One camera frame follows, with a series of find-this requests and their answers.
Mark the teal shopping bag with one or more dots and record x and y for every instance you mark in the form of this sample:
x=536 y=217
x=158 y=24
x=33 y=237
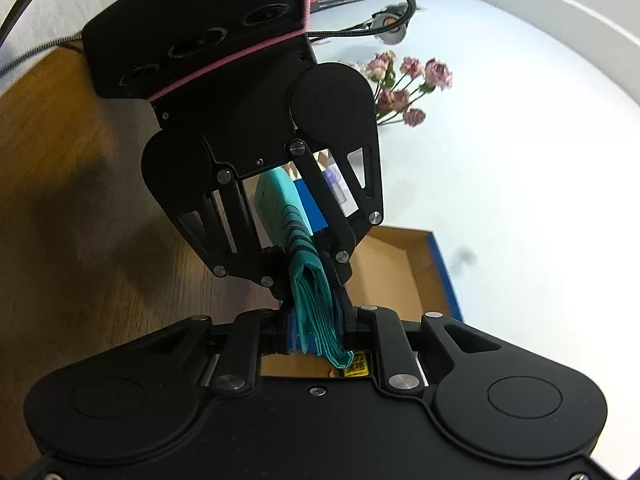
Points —
x=312 y=300

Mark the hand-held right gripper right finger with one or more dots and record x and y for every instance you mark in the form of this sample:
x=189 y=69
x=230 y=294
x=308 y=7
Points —
x=360 y=327

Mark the black box with yellow label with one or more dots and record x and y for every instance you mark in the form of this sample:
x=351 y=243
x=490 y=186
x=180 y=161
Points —
x=357 y=367

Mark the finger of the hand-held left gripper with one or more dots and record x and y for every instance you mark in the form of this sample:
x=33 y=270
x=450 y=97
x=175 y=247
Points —
x=341 y=260
x=250 y=255

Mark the purple white tissue pack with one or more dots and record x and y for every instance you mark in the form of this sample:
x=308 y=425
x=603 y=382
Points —
x=336 y=185

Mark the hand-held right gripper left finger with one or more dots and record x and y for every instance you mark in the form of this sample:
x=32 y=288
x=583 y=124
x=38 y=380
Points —
x=294 y=332

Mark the dried pink flowers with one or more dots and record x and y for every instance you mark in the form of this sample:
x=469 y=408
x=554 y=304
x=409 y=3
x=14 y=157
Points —
x=435 y=72

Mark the blue cardboard box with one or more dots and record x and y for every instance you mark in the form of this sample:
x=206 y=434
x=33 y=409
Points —
x=390 y=270

